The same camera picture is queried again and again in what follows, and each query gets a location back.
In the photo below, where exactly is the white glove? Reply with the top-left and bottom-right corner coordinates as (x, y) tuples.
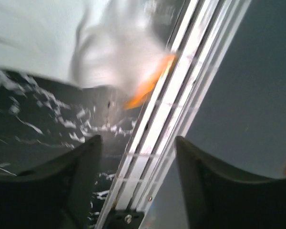
(0, 0), (175, 109)

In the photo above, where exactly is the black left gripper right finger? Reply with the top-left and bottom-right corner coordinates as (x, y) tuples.
(175, 136), (286, 229)

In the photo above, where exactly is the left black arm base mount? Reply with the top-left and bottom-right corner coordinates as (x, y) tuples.
(102, 210), (145, 229)

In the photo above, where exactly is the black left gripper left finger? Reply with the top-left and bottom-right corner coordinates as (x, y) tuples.
(0, 135), (102, 229)

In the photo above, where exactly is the aluminium front rail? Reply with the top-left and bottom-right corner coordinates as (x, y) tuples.
(96, 0), (250, 229)

